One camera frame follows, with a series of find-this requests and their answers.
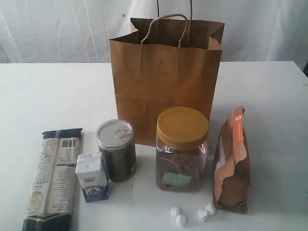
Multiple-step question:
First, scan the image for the white wrapped candy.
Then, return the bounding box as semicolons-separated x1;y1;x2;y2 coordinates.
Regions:
170;207;182;218
205;203;217;216
198;209;209;223
176;214;187;228

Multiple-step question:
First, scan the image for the clear jar with yellow lid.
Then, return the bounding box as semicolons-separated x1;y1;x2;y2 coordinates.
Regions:
156;106;208;192

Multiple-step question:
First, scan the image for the long noodle package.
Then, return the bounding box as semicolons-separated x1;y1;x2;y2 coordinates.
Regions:
22;128;82;231

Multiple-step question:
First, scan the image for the small white milk carton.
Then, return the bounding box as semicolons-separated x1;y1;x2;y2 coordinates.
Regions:
76;152;109;203

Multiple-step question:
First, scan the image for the brown paper bag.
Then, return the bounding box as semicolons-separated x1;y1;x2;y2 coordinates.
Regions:
109;14;225;146

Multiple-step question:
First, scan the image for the dark jar with metal lid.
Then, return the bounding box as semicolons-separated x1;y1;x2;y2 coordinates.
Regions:
96;119;137;182

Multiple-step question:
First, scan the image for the brown orange standup pouch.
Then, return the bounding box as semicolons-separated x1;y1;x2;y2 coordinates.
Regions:
213;106;250;214

